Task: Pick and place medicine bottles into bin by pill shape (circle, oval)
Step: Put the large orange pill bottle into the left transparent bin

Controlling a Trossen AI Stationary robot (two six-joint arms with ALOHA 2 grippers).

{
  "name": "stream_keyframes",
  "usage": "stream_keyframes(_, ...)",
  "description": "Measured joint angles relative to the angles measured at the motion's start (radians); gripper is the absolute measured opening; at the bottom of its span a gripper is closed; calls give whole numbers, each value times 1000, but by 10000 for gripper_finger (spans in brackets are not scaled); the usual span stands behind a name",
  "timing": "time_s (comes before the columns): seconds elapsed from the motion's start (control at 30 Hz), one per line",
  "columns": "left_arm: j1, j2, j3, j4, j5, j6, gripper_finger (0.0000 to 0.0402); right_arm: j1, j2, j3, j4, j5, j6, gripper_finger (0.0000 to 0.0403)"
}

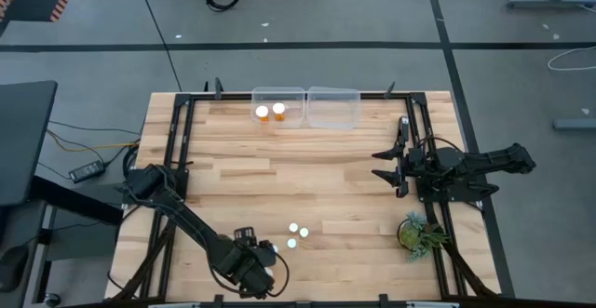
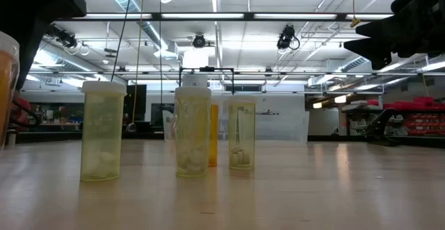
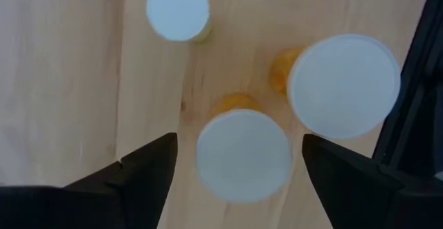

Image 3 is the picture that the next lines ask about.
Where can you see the black aluminium table frame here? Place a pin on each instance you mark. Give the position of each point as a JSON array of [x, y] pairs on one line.
[[422, 66]]

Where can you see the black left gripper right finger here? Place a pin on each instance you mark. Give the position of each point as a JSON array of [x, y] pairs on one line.
[[346, 187]]

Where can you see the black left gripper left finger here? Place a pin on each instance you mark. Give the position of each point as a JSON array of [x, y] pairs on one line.
[[138, 187]]

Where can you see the small pale pill bottle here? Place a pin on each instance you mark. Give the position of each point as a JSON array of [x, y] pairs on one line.
[[178, 9]]

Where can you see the large orange pill bottle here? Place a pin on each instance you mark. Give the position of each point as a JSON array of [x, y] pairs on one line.
[[244, 156], [342, 85]]

